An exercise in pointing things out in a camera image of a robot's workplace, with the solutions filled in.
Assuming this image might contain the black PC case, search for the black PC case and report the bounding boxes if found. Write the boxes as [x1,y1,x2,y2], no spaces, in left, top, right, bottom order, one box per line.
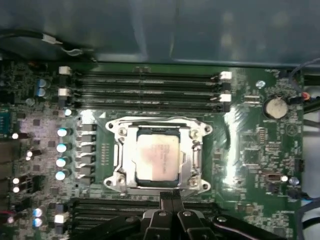
[0,0,320,118]

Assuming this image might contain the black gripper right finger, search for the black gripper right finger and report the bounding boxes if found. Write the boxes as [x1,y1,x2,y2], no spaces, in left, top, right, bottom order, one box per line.
[172,191,286,240]

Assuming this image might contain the thin black wire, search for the thin black wire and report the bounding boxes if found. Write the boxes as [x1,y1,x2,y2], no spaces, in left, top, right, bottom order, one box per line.
[287,57,320,100]

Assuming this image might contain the CPU socket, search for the CPU socket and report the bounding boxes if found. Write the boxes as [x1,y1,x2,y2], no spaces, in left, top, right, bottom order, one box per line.
[103,115,215,197]

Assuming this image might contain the metal wire locking lever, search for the metal wire locking lever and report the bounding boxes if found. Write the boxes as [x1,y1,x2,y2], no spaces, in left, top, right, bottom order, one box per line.
[116,114,204,126]
[117,184,210,195]

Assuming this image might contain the silver top CPU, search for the silver top CPU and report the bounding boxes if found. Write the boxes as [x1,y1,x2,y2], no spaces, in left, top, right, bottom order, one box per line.
[136,129,181,181]

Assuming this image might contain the RAM slot white clips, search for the RAM slot white clips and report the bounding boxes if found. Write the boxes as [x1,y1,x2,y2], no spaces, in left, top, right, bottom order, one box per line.
[57,87,233,103]
[54,207,216,224]
[59,66,233,81]

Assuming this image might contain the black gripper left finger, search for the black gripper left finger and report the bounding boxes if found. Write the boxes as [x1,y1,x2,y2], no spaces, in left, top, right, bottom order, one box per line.
[82,191,173,240]

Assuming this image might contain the internal USB port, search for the internal USB port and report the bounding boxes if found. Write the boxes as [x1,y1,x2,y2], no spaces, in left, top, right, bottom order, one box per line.
[265,173,281,183]

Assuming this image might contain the silver coin battery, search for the silver coin battery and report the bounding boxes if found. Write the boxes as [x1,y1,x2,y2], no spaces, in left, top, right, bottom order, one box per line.
[262,96,288,120]

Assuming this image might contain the green motherboard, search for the green motherboard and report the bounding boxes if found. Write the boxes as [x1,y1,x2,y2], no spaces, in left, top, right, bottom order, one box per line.
[0,59,320,240]

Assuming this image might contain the black cable white sleeve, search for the black cable white sleeve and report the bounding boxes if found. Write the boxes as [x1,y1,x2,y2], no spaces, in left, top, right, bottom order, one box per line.
[0,28,97,62]

